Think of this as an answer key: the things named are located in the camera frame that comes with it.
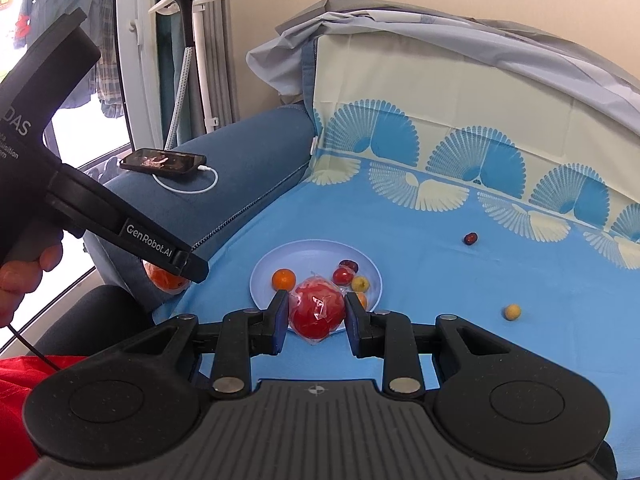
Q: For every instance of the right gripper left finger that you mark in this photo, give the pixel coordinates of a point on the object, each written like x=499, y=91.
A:
x=240, y=336

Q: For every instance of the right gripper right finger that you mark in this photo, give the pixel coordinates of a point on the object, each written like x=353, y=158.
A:
x=389, y=337

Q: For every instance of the orange fruit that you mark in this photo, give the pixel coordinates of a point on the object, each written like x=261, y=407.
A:
x=362, y=298
x=165, y=281

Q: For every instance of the yellow-green longan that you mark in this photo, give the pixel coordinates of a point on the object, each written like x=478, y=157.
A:
x=359, y=283

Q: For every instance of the orange tangerine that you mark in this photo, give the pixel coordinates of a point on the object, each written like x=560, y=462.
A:
x=283, y=279

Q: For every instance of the red fruit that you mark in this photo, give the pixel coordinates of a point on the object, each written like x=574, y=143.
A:
x=343, y=276
x=316, y=307

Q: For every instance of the dark red jujube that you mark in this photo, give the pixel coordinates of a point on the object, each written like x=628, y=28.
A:
x=470, y=238
x=352, y=265

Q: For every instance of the small yellow longan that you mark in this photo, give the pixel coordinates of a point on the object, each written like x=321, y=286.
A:
x=512, y=312

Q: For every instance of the person's left hand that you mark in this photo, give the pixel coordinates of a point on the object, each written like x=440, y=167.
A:
x=19, y=278

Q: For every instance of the light purple plastic plate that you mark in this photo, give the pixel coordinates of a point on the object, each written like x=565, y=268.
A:
x=307, y=258

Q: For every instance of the black smartphone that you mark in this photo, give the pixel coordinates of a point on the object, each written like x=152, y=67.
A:
x=162, y=163

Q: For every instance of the blue patterned sofa cover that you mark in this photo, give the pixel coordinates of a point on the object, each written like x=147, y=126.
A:
x=419, y=146

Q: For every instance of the red clothing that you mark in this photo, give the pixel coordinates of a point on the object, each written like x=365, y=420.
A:
x=18, y=377

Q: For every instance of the white steamer stand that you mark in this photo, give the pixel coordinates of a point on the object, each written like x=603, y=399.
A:
x=210, y=60

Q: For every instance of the grey bedsheet on backrest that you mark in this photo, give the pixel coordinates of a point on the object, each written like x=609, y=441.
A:
x=520, y=49

